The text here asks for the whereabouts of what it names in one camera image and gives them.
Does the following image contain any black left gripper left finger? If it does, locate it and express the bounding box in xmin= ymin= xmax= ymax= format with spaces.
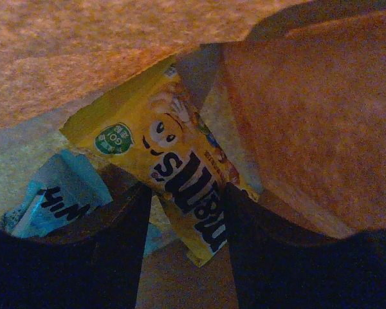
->
xmin=0 ymin=183 xmax=152 ymax=308

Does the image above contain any yellow M&M's pack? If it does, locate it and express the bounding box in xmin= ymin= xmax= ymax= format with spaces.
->
xmin=61 ymin=57 xmax=259 ymax=267

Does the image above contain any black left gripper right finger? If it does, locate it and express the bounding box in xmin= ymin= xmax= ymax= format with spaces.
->
xmin=223 ymin=184 xmax=386 ymax=308

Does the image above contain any red brown paper bag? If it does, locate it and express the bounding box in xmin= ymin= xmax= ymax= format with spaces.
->
xmin=0 ymin=0 xmax=386 ymax=309

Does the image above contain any light blue snack packet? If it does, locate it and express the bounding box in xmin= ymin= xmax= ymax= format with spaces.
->
xmin=3 ymin=149 xmax=152 ymax=245

